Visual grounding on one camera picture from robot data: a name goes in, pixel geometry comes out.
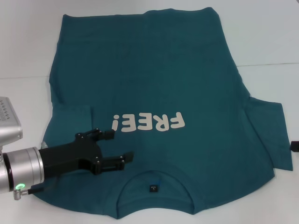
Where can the teal t-shirt with FREE print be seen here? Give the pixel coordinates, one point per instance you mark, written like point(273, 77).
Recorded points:
point(163, 81)

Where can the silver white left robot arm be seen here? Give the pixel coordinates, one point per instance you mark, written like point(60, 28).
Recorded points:
point(23, 165)

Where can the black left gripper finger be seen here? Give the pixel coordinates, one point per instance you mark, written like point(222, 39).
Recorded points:
point(105, 135)
point(116, 162)

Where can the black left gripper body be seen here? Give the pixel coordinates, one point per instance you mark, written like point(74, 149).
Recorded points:
point(65, 156)

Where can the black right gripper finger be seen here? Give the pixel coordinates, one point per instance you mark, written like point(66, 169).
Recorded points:
point(295, 146)

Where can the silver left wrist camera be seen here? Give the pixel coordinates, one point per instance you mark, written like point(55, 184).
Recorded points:
point(9, 121)

